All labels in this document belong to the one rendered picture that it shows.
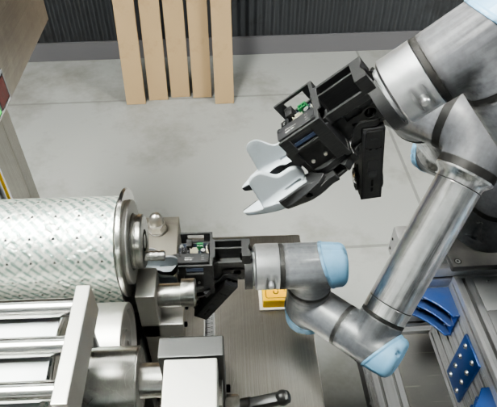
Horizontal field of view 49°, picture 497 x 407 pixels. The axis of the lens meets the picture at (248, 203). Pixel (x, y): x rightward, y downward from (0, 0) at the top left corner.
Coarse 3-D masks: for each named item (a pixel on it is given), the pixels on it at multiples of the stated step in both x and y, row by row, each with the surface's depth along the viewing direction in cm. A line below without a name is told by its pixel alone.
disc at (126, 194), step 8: (120, 192) 72; (128, 192) 75; (120, 200) 70; (120, 208) 69; (120, 216) 69; (120, 224) 69; (120, 232) 69; (120, 240) 68; (120, 248) 68; (120, 256) 68; (120, 264) 68; (120, 272) 68; (120, 280) 69; (128, 288) 73; (128, 296) 73
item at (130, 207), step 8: (128, 200) 73; (128, 208) 72; (136, 208) 78; (128, 216) 71; (128, 224) 71; (128, 248) 71; (128, 256) 71; (128, 264) 70; (128, 272) 70; (136, 272) 76; (128, 280) 72
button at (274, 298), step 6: (264, 294) 108; (270, 294) 108; (276, 294) 108; (282, 294) 108; (264, 300) 107; (270, 300) 107; (276, 300) 107; (282, 300) 107; (264, 306) 108; (270, 306) 108; (276, 306) 108; (282, 306) 109
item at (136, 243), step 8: (136, 216) 73; (144, 216) 75; (136, 224) 72; (144, 224) 75; (128, 232) 71; (136, 232) 71; (144, 232) 76; (128, 240) 71; (136, 240) 71; (144, 240) 75; (136, 248) 71; (144, 248) 75; (136, 256) 71; (136, 264) 72; (144, 264) 74
